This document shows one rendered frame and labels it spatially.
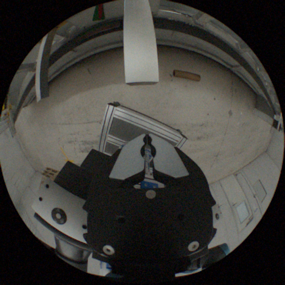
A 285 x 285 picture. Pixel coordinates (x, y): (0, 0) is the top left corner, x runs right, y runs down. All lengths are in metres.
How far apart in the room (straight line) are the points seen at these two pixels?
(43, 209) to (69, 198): 0.07
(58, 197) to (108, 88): 0.98
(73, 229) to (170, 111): 1.06
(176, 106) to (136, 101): 0.44
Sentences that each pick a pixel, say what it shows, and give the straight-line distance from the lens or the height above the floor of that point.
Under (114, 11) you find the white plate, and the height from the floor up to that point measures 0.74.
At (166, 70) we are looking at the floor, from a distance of 1.01.
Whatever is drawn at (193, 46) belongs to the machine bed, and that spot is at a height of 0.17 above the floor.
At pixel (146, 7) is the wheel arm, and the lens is 0.15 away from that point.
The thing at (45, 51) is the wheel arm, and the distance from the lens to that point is 0.33.
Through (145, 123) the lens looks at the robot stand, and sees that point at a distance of 0.76.
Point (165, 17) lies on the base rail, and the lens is 0.40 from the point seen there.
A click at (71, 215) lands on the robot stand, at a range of 0.20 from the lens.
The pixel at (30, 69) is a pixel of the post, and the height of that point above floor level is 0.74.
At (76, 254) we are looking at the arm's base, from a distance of 0.36.
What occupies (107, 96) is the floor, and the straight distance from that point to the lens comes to 1.02.
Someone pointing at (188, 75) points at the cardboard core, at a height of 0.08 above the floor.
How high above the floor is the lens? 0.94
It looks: 59 degrees down
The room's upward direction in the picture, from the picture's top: 178 degrees counter-clockwise
